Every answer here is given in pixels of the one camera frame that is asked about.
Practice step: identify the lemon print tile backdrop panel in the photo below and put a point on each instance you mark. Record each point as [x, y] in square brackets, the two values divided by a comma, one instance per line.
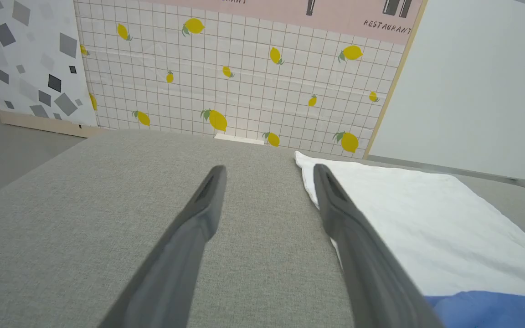
[253, 86]

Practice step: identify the blue and white garment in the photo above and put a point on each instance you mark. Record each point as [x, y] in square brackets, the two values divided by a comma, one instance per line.
[426, 218]

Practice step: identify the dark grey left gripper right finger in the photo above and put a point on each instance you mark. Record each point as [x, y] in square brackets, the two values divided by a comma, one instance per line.
[372, 278]

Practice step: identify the white partition panel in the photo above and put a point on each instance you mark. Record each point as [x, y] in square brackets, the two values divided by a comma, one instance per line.
[472, 82]

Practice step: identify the grey terrazzo pattern panel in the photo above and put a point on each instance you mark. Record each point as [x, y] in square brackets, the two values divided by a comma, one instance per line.
[30, 59]

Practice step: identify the white box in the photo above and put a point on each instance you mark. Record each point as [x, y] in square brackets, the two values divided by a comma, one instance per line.
[239, 139]

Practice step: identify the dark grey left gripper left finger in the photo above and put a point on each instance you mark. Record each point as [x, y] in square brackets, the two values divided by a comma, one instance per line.
[171, 269]

